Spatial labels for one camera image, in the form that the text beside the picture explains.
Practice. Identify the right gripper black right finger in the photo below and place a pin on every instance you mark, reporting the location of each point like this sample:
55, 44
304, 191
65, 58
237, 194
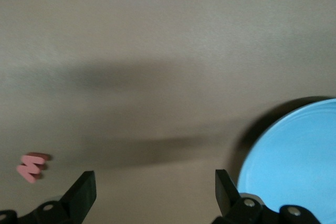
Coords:
236, 208

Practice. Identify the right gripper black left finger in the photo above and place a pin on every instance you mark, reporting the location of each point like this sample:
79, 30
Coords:
73, 203

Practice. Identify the red foam letter w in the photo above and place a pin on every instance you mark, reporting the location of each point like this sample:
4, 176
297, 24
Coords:
30, 167

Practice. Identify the blue plate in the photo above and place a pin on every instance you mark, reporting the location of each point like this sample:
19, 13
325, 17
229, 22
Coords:
294, 161

